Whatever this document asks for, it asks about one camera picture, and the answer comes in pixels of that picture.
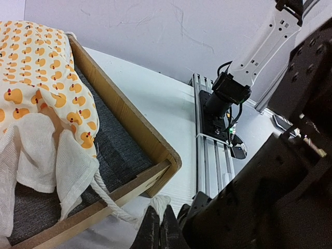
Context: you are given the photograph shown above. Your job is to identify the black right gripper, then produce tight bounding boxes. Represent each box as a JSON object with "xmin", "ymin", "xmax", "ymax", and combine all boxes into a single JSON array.
[{"xmin": 182, "ymin": 21, "xmax": 331, "ymax": 248}]

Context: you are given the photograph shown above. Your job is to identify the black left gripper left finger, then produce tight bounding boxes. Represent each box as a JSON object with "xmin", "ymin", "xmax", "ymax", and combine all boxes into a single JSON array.
[{"xmin": 132, "ymin": 206, "xmax": 160, "ymax": 249}]

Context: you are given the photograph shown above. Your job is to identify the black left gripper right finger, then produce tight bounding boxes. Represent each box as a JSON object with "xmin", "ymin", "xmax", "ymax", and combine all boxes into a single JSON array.
[{"xmin": 159, "ymin": 205, "xmax": 189, "ymax": 249}]

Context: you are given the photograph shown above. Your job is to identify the white cushion tie cords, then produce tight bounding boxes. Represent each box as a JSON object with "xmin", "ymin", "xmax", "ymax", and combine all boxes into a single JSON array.
[{"xmin": 89, "ymin": 170, "xmax": 172, "ymax": 230}]

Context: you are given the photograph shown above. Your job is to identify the wooden pet bed frame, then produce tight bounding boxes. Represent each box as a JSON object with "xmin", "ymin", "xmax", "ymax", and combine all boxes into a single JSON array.
[{"xmin": 9, "ymin": 36, "xmax": 182, "ymax": 248}]

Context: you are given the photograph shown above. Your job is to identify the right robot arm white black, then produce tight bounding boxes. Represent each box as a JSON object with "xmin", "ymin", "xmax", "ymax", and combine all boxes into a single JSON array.
[{"xmin": 178, "ymin": 1, "xmax": 331, "ymax": 248}]

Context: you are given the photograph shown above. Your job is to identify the grey bed mat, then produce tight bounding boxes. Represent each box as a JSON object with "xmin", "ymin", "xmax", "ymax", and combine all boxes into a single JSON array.
[{"xmin": 8, "ymin": 70, "xmax": 153, "ymax": 245}]

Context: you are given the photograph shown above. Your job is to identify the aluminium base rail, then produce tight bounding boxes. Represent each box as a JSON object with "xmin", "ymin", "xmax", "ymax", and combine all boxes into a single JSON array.
[{"xmin": 191, "ymin": 72, "xmax": 294, "ymax": 200}]

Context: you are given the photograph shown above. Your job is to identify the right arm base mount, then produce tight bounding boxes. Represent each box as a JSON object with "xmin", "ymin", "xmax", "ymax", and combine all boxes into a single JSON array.
[{"xmin": 198, "ymin": 90, "xmax": 247, "ymax": 160}]

